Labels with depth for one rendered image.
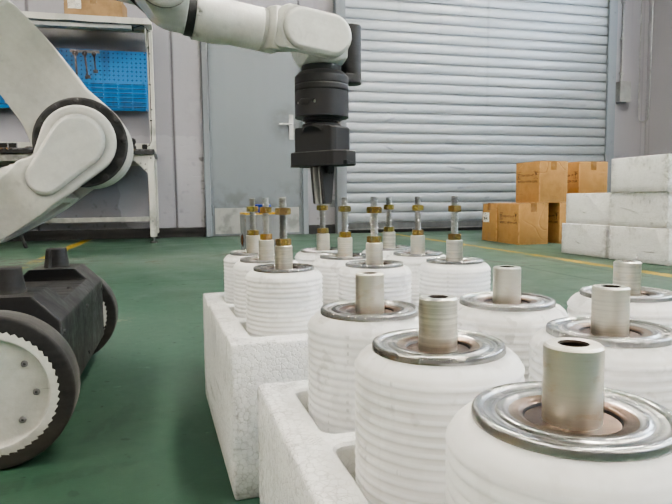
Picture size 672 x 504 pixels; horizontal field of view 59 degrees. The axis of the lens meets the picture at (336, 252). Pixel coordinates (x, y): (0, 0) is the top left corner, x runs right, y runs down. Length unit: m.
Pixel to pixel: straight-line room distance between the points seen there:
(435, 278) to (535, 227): 3.79
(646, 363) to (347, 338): 0.18
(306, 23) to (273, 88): 5.07
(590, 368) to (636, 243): 3.21
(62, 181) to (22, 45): 0.22
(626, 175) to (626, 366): 3.15
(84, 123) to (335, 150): 0.39
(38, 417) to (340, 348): 0.54
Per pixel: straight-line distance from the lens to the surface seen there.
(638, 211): 3.45
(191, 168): 5.88
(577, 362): 0.24
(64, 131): 1.02
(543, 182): 4.59
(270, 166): 5.94
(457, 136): 6.50
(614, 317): 0.40
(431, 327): 0.34
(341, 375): 0.43
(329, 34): 0.98
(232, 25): 0.97
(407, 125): 6.28
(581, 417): 0.25
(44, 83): 1.09
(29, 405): 0.89
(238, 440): 0.71
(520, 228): 4.50
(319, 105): 0.97
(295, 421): 0.44
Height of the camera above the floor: 0.34
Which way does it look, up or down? 5 degrees down
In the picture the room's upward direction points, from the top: 1 degrees counter-clockwise
